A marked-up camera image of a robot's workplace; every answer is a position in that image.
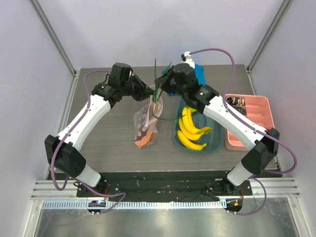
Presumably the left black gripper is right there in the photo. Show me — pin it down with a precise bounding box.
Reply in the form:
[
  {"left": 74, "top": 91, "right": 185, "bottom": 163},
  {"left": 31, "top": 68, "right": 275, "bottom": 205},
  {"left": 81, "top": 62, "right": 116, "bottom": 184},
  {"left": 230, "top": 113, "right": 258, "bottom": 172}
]
[{"left": 121, "top": 74, "right": 157, "bottom": 102}]

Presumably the green spring onion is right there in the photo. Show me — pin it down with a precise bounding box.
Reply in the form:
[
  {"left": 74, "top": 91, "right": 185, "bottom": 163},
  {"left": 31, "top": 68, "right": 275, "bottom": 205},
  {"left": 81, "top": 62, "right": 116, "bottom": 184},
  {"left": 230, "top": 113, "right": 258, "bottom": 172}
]
[{"left": 152, "top": 58, "right": 188, "bottom": 121}]

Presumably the clear polka dot zip bag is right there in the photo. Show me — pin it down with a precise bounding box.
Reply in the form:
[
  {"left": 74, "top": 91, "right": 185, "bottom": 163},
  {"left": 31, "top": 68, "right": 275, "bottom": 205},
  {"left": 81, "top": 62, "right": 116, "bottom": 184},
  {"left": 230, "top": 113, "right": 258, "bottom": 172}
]
[{"left": 133, "top": 95, "right": 163, "bottom": 145}]

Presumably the yellow banana bunch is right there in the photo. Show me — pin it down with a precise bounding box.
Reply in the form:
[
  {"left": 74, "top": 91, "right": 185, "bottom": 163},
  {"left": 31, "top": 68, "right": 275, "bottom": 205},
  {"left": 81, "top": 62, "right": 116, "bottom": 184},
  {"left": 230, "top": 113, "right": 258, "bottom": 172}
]
[{"left": 177, "top": 107, "right": 212, "bottom": 151}]

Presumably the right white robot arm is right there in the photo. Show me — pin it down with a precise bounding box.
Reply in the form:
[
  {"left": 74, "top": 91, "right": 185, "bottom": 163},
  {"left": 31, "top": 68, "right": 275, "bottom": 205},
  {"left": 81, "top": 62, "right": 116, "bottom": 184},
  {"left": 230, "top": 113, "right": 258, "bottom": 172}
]
[{"left": 155, "top": 63, "right": 279, "bottom": 195}]

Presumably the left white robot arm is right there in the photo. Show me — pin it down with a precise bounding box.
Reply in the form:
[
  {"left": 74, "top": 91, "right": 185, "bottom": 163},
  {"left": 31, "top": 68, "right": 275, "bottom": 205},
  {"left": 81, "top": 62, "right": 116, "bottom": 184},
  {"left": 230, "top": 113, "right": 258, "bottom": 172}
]
[{"left": 44, "top": 63, "right": 154, "bottom": 197}]

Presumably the blue folded cloth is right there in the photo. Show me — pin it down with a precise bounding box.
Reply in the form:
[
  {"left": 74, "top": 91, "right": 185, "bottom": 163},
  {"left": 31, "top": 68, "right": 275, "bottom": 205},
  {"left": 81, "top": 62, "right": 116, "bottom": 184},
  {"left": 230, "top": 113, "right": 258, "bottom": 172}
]
[{"left": 164, "top": 65, "right": 206, "bottom": 95}]

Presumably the teal plastic bin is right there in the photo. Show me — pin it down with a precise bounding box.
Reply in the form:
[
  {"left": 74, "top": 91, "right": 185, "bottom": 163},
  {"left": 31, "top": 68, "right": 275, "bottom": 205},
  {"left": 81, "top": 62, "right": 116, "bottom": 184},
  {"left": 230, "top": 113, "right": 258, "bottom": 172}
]
[{"left": 171, "top": 112, "right": 224, "bottom": 154}]

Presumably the dark patterned tray item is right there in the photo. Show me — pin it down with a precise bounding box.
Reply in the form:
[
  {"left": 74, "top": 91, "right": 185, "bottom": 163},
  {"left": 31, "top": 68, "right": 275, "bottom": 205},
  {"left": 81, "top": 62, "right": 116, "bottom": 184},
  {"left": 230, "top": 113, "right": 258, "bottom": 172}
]
[{"left": 226, "top": 96, "right": 247, "bottom": 116}]

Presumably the pink compartment tray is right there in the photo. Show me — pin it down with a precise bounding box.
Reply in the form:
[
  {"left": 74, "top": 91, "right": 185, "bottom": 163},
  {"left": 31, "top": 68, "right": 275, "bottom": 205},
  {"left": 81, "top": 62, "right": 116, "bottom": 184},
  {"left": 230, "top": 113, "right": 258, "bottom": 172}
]
[{"left": 225, "top": 94, "right": 275, "bottom": 151}]

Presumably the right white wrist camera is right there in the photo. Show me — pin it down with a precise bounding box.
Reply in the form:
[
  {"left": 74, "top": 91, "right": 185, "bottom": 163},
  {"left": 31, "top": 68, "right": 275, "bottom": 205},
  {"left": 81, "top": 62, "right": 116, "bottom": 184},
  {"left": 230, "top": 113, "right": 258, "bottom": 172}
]
[{"left": 181, "top": 51, "right": 195, "bottom": 69}]

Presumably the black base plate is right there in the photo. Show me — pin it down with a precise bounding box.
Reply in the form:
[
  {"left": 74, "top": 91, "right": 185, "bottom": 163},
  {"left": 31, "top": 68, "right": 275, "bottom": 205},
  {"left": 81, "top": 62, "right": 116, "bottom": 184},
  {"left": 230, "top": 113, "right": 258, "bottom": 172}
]
[{"left": 71, "top": 170, "right": 253, "bottom": 203}]

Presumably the white slotted cable duct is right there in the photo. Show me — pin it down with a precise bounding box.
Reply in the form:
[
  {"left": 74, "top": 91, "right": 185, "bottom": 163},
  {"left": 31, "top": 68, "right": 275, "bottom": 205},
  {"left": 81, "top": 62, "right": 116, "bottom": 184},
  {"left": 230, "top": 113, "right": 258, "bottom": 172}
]
[{"left": 41, "top": 199, "right": 227, "bottom": 210}]

